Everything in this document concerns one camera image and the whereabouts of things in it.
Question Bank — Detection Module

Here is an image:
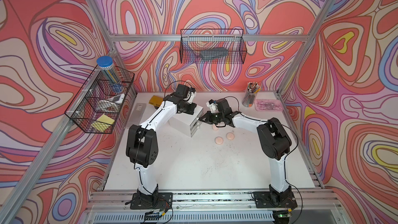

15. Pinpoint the dark grey item in basket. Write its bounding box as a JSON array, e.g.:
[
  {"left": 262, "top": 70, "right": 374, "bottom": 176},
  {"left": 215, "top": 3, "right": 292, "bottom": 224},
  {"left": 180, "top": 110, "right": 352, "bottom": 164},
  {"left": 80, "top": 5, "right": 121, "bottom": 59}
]
[{"left": 200, "top": 47, "right": 229, "bottom": 61}]

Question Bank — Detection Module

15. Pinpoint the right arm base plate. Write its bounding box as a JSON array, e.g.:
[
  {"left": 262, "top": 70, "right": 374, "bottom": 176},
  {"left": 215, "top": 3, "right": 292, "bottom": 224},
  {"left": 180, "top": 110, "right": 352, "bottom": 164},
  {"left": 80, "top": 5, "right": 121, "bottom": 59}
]
[{"left": 251, "top": 188, "right": 297, "bottom": 209}]

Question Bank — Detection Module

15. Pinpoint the pink earphone case bottom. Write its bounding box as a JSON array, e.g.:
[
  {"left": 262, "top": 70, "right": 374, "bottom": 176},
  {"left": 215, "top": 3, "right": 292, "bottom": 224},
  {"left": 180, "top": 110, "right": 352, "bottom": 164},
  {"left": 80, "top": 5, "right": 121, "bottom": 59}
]
[{"left": 215, "top": 136, "right": 224, "bottom": 145}]

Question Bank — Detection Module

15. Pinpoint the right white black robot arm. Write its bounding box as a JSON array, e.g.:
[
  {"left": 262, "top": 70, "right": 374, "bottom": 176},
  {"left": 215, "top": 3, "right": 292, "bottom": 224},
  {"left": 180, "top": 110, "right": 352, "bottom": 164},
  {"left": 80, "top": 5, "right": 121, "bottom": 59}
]
[{"left": 200, "top": 98, "right": 292, "bottom": 194}]

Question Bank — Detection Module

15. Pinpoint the black wire basket left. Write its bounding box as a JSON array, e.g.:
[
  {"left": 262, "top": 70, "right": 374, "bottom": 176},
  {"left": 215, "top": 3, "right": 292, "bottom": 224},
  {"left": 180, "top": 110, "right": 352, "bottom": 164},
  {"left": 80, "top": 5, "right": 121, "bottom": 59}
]
[{"left": 64, "top": 66, "right": 135, "bottom": 134}]

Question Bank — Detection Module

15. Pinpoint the yellow sponge block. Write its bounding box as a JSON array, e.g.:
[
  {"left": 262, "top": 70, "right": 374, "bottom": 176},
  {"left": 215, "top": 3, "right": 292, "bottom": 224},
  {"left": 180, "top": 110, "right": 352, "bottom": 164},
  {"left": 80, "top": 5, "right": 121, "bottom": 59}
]
[{"left": 149, "top": 95, "right": 163, "bottom": 106}]

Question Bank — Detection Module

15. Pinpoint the white drawer cabinet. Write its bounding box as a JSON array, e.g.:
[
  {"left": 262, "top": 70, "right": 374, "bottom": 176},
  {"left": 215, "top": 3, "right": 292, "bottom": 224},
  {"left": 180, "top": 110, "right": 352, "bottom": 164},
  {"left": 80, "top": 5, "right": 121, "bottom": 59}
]
[{"left": 169, "top": 106, "right": 203, "bottom": 137}]

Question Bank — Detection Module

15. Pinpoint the white item in basket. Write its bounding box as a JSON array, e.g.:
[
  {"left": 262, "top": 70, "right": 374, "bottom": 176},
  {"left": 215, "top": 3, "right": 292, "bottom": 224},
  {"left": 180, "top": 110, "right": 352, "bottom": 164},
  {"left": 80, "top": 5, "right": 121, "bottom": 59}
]
[{"left": 108, "top": 93, "right": 125, "bottom": 104}]

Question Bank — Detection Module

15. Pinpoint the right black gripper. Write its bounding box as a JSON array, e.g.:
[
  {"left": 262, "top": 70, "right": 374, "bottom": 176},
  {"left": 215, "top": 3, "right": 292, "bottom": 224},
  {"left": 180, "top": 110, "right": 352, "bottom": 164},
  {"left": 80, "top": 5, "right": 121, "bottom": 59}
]
[{"left": 199, "top": 110, "right": 224, "bottom": 124}]

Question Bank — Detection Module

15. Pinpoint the black wire basket back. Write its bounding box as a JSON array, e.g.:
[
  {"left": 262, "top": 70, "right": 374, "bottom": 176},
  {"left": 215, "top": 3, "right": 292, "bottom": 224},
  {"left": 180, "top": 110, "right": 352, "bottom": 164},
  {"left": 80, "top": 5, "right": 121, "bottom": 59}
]
[{"left": 179, "top": 28, "right": 247, "bottom": 64}]

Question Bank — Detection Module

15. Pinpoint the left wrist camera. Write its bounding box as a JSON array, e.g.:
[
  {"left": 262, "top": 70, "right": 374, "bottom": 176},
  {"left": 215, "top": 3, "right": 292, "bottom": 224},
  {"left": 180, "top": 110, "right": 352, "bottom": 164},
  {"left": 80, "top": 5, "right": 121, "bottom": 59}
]
[{"left": 175, "top": 84, "right": 196, "bottom": 102}]

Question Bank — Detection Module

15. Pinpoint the black wire basket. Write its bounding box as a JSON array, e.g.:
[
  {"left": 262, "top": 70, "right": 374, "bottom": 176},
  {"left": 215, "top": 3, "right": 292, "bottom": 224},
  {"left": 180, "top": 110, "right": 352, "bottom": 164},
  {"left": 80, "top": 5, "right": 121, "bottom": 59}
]
[
  {"left": 64, "top": 66, "right": 135, "bottom": 134},
  {"left": 179, "top": 28, "right": 247, "bottom": 64}
]

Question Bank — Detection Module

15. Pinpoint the blue lid pencil tube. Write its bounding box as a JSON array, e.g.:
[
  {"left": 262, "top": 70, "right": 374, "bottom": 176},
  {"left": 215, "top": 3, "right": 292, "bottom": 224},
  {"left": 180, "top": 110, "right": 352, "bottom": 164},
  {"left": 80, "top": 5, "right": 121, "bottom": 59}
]
[{"left": 96, "top": 56, "right": 123, "bottom": 94}]

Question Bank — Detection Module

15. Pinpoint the pink transparent pencil case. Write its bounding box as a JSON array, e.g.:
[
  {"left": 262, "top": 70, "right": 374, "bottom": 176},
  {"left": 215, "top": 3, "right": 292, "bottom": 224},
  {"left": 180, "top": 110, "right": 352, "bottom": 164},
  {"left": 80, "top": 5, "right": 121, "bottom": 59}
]
[{"left": 254, "top": 99, "right": 284, "bottom": 112}]

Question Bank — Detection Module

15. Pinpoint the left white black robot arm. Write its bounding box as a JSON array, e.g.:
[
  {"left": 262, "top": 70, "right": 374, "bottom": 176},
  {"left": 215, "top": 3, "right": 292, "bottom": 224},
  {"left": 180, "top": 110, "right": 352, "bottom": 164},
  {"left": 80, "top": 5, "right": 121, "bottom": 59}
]
[{"left": 126, "top": 93, "right": 197, "bottom": 196}]

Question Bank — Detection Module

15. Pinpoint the yellow sticky notes pad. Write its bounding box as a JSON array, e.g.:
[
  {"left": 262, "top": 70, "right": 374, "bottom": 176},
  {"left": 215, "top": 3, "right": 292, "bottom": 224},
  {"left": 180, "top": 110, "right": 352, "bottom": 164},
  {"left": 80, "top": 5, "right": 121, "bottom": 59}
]
[{"left": 91, "top": 114, "right": 115, "bottom": 133}]

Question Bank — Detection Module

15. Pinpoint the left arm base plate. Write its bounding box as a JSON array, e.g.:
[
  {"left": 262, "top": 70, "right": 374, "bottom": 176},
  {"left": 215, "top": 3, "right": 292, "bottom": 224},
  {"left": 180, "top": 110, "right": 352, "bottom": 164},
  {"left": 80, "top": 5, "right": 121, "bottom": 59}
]
[{"left": 126, "top": 192, "right": 173, "bottom": 210}]

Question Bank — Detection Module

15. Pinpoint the clear pen holder cup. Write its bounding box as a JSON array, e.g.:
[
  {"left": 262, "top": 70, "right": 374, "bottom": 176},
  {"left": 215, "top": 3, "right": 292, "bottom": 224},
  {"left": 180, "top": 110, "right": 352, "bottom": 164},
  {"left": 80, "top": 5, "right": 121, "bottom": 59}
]
[{"left": 242, "top": 82, "right": 261, "bottom": 107}]

